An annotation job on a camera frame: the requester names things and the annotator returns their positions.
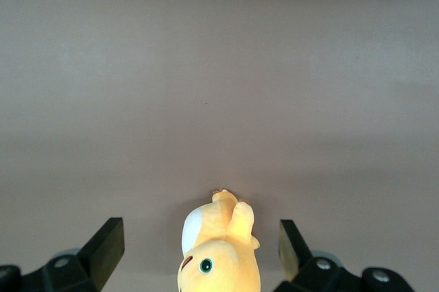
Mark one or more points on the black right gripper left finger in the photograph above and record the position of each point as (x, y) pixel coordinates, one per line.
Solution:
(92, 261)

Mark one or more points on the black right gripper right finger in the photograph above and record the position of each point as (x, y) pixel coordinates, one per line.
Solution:
(308, 271)

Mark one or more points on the yellow plush toy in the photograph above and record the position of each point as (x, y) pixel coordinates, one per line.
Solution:
(219, 237)

